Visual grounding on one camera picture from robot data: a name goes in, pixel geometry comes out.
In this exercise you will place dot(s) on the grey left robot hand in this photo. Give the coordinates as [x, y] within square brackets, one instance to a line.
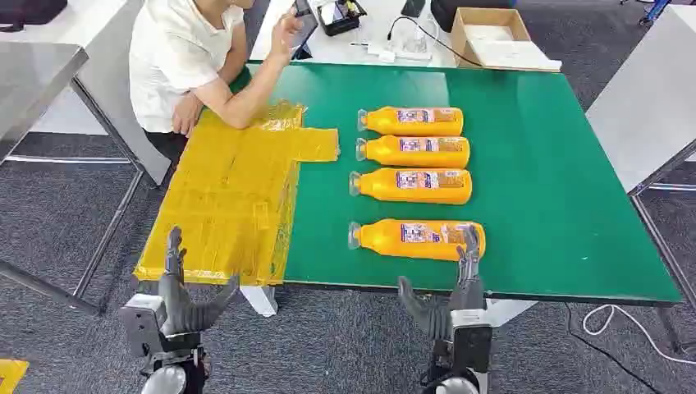
[179, 312]

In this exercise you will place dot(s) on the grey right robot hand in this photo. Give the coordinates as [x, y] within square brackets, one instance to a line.
[440, 321]

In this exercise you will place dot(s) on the orange drink bottle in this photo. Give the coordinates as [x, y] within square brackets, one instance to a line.
[380, 242]
[391, 128]
[380, 190]
[391, 156]

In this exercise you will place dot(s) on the white table leg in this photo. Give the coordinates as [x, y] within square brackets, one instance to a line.
[261, 302]

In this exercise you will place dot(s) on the yellow sheet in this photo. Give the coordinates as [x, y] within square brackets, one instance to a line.
[228, 206]

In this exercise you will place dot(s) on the green table mat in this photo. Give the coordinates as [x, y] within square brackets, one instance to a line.
[533, 190]

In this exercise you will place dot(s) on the yellow floor marker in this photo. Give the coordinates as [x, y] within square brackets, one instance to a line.
[10, 375]

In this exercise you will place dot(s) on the person's left hand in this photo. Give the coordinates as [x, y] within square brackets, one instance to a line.
[186, 115]

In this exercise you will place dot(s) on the person's hand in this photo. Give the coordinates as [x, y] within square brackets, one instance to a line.
[186, 115]
[285, 35]

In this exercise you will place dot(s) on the white table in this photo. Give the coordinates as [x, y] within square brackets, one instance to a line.
[108, 92]

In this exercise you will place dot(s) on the white adapter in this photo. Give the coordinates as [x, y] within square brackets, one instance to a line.
[386, 56]

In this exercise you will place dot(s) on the steel table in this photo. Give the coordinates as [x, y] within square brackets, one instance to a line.
[32, 81]

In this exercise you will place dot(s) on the cardboard box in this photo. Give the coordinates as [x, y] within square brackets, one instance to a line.
[461, 43]

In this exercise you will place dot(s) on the white sheet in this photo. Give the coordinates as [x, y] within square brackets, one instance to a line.
[511, 51]

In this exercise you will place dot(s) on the clear plastic container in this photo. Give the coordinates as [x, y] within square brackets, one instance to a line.
[416, 42]

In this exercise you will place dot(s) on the grey table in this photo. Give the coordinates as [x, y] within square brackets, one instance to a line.
[641, 109]

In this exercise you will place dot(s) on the person's right hand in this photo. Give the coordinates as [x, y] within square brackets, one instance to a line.
[285, 35]

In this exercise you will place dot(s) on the white desk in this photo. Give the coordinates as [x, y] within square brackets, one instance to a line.
[375, 21]

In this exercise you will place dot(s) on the black phone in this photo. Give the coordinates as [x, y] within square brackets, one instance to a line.
[413, 7]

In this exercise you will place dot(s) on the black tablet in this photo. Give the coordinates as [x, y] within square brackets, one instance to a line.
[307, 24]

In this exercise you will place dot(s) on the black tray with parts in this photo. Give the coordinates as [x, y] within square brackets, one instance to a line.
[340, 19]

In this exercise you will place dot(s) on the black bag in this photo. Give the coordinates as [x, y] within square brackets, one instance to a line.
[30, 11]

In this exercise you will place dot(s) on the blue object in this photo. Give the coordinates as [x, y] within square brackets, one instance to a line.
[655, 10]

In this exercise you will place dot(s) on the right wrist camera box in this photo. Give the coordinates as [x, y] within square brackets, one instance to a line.
[472, 340]

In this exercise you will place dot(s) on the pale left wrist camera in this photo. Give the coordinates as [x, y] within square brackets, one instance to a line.
[141, 323]

